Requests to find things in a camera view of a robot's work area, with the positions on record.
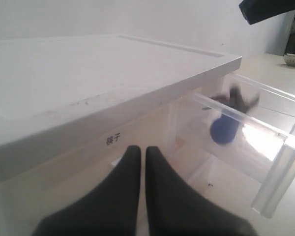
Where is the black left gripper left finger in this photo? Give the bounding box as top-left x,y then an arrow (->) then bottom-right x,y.
33,146 -> 141,236

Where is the clear drawer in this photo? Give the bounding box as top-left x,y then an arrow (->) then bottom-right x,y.
167,73 -> 295,218
0,105 -> 174,236

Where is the patterned ceramic bowl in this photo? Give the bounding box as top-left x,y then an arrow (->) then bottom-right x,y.
283,53 -> 295,67

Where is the white plastic drawer cabinet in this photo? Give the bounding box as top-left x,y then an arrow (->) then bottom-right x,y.
0,35 -> 241,180

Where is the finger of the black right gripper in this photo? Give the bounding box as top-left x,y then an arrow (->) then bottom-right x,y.
239,0 -> 295,25

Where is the key bunch with blue tag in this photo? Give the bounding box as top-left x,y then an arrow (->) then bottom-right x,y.
206,85 -> 261,146

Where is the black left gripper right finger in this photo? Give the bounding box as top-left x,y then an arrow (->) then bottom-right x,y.
145,147 -> 257,236

